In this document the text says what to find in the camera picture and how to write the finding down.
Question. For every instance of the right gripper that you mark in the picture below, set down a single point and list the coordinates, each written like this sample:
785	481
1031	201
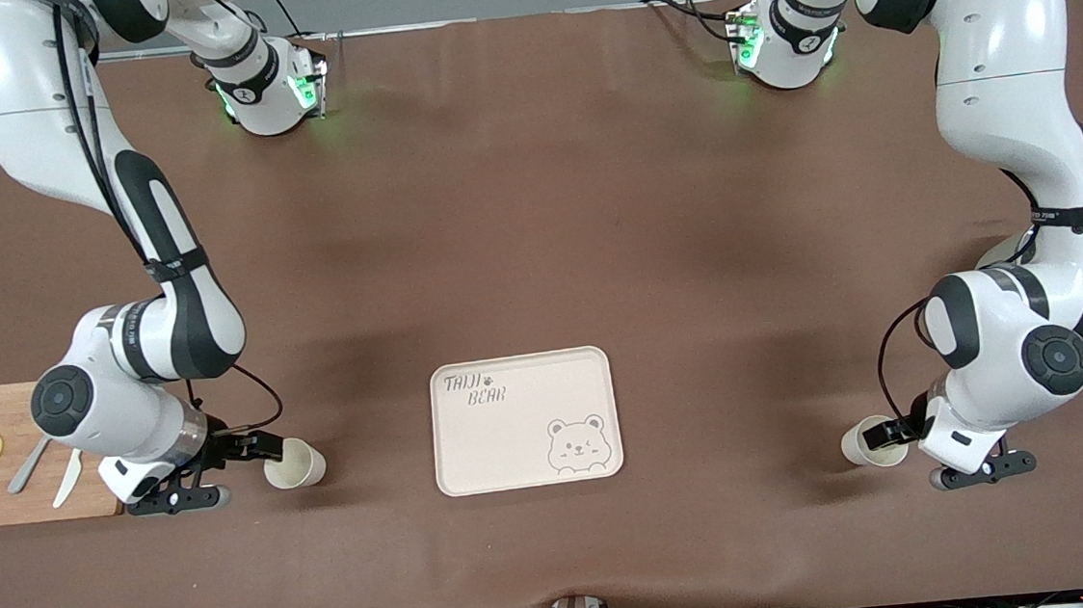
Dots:
221	447

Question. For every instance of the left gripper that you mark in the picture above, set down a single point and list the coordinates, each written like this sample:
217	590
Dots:
916	413

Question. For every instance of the white IKEA cup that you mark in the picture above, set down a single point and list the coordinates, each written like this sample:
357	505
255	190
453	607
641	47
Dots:
303	466
857	448

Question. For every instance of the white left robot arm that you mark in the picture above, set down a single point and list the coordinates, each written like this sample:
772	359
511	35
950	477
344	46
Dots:
1010	112

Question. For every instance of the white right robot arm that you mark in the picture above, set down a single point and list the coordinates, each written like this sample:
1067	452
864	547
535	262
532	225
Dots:
177	333

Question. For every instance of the beige bear print tray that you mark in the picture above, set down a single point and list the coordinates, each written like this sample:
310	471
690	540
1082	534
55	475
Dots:
523	441

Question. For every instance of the white plastic knife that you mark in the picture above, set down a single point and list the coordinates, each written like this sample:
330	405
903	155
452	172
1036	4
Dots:
67	481

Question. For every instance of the grey-green electric cooking pot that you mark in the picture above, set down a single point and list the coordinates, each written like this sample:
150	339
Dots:
1001	253

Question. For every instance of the grey plastic knife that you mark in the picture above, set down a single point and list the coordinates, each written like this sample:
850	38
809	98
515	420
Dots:
25	472

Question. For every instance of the brown table cover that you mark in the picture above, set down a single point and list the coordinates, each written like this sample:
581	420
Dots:
533	198

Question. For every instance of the silver table edge rail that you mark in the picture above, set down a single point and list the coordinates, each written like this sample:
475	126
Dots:
145	53

